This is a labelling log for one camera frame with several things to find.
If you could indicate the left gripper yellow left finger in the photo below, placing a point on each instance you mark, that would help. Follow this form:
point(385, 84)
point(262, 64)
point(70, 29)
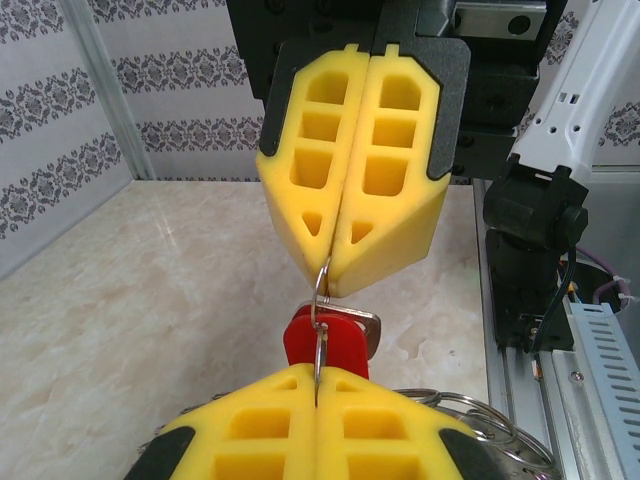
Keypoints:
point(240, 440)

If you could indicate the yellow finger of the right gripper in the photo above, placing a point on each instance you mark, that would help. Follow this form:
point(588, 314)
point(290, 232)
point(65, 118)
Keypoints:
point(415, 215)
point(290, 210)

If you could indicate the metal disc with key rings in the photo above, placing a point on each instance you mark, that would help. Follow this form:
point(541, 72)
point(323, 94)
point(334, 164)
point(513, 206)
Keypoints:
point(515, 462)

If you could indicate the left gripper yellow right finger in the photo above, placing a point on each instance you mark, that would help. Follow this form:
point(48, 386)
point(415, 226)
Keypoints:
point(400, 440)

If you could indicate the red-headed key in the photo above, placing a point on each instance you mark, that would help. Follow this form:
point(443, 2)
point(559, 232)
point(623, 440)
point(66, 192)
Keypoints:
point(305, 340)

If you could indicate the aluminium corner post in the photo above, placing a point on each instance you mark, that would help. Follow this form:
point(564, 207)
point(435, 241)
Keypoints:
point(115, 100)

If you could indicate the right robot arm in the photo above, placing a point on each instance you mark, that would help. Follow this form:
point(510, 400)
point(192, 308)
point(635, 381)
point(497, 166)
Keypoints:
point(560, 100)

